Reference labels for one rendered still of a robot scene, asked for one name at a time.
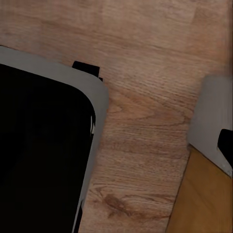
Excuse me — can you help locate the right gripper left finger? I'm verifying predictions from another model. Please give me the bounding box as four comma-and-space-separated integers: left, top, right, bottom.
0, 129, 25, 187

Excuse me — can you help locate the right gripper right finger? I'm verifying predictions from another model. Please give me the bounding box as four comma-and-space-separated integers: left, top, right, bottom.
217, 129, 233, 167

